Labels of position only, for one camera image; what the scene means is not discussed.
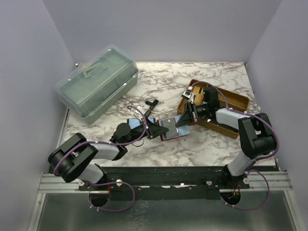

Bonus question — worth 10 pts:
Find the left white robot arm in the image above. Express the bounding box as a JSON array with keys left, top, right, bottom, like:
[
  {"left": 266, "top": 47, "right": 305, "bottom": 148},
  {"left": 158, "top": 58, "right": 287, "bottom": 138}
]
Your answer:
[{"left": 48, "top": 119, "right": 169, "bottom": 190}]

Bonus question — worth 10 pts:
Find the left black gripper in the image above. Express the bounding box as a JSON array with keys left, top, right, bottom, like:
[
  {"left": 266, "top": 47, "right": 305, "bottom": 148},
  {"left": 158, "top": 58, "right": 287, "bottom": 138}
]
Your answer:
[{"left": 124, "top": 117, "right": 168, "bottom": 146}]

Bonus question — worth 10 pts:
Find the black pen tool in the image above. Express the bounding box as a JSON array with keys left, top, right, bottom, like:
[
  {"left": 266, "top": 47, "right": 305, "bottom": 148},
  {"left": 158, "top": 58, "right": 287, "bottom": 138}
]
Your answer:
[{"left": 210, "top": 120, "right": 238, "bottom": 133}]

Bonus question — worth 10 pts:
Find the aluminium extrusion rail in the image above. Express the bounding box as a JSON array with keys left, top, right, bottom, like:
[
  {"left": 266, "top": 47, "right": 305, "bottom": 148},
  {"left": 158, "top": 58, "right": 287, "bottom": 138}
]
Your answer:
[{"left": 38, "top": 168, "right": 293, "bottom": 194}]

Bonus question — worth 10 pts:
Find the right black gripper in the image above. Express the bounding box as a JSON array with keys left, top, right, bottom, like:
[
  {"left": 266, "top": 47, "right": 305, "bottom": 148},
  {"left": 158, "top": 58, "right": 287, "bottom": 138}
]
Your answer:
[{"left": 177, "top": 102, "right": 210, "bottom": 128}]

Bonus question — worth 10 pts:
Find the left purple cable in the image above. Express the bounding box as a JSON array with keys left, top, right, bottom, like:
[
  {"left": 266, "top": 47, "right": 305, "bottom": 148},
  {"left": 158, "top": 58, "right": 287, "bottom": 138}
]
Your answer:
[{"left": 53, "top": 105, "right": 149, "bottom": 213}]

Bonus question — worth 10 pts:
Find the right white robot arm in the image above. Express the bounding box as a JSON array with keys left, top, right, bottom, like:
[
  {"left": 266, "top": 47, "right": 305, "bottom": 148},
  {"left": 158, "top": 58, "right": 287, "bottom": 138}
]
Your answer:
[{"left": 176, "top": 87, "right": 279, "bottom": 189}]

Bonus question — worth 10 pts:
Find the green plastic storage box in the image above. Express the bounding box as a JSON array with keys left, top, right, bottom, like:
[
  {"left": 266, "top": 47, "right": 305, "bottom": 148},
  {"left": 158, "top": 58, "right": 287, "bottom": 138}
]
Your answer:
[{"left": 55, "top": 46, "right": 139, "bottom": 124}]

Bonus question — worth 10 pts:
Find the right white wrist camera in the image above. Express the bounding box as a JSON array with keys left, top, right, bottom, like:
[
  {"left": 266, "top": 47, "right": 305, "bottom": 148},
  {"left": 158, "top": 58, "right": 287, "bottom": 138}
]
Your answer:
[{"left": 181, "top": 90, "right": 195, "bottom": 103}]

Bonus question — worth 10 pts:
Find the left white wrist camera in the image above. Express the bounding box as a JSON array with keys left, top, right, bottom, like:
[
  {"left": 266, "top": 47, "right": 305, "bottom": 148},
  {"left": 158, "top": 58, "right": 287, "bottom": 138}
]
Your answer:
[{"left": 130, "top": 105, "right": 142, "bottom": 118}]

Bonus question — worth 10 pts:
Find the red leather card holder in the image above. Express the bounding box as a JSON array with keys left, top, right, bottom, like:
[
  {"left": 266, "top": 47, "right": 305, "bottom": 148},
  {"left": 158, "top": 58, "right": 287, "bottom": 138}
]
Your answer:
[{"left": 157, "top": 115, "right": 195, "bottom": 141}]

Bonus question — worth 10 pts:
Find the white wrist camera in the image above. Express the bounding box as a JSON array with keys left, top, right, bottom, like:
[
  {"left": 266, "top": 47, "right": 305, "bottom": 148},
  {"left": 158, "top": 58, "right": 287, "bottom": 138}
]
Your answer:
[
  {"left": 130, "top": 105, "right": 142, "bottom": 118},
  {"left": 181, "top": 90, "right": 195, "bottom": 103}
]

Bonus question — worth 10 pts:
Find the black leather card holder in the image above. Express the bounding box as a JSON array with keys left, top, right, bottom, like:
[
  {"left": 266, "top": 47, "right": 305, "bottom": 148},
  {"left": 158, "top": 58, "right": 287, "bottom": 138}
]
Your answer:
[{"left": 127, "top": 118, "right": 156, "bottom": 129}]

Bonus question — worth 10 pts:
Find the black T-shaped tool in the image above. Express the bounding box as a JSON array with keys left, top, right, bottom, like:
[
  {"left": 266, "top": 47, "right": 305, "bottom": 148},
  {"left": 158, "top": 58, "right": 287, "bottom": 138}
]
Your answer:
[{"left": 144, "top": 99, "right": 159, "bottom": 117}]

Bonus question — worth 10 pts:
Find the woven bamboo organizer tray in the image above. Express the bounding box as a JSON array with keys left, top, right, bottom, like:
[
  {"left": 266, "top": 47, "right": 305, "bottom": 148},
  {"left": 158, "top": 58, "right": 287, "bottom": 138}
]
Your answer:
[{"left": 177, "top": 79, "right": 249, "bottom": 139}]

